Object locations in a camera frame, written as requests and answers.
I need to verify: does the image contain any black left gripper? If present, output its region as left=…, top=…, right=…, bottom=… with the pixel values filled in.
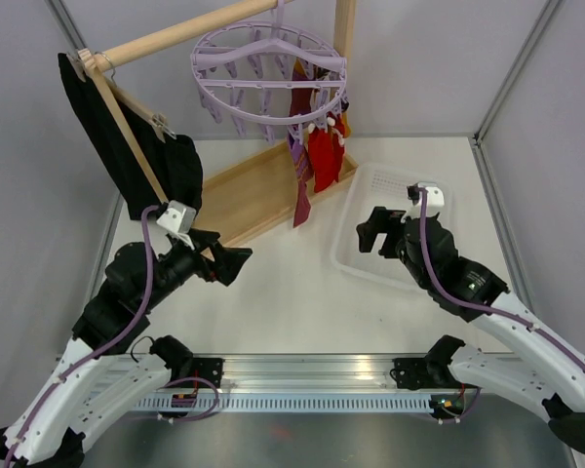
left=140, top=227, right=253, bottom=310

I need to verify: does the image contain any red sock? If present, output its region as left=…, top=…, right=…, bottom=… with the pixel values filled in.
left=307, top=123, right=332, bottom=193
left=328, top=114, right=346, bottom=182

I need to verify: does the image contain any maroon purple striped sock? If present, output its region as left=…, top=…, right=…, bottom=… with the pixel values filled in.
left=289, top=59, right=313, bottom=116

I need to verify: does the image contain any mustard sock brown cuff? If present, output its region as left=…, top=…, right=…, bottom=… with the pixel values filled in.
left=292, top=59, right=331, bottom=99

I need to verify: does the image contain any purple round clip hanger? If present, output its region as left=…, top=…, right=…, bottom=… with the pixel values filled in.
left=190, top=1, right=348, bottom=142

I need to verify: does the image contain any mustard yellow sock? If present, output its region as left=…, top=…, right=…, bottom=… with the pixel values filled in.
left=340, top=111, right=351, bottom=138

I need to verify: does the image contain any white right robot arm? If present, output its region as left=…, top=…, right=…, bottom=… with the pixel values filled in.
left=356, top=207, right=585, bottom=454

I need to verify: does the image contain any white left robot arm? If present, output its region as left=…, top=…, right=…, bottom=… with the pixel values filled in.
left=0, top=230, right=253, bottom=467

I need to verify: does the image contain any black garment on hanger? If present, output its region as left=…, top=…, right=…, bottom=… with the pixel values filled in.
left=57, top=51, right=205, bottom=223

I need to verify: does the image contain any wooden clip hanger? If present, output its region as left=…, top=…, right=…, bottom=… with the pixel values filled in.
left=72, top=48, right=177, bottom=142

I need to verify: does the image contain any white plastic basket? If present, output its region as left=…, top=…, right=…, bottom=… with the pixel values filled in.
left=331, top=163, right=462, bottom=293

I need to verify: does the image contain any wooden clothes rack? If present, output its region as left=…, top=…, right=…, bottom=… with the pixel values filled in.
left=72, top=0, right=362, bottom=248

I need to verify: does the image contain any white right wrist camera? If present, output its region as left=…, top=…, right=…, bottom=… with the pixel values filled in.
left=404, top=182, right=446, bottom=219

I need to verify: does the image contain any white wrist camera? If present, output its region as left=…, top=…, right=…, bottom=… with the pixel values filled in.
left=404, top=182, right=446, bottom=219
left=156, top=200, right=197, bottom=249

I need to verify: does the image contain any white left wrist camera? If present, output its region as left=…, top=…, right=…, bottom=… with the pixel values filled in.
left=156, top=200, right=197, bottom=249

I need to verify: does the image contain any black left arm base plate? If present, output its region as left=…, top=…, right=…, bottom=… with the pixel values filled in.
left=168, top=356, right=224, bottom=390

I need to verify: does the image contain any aluminium mounting rail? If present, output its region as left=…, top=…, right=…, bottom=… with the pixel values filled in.
left=53, top=353, right=532, bottom=391

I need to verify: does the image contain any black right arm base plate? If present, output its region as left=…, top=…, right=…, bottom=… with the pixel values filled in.
left=390, top=357, right=476, bottom=390

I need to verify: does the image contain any white slotted cable duct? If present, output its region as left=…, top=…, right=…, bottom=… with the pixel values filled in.
left=134, top=393, right=433, bottom=414

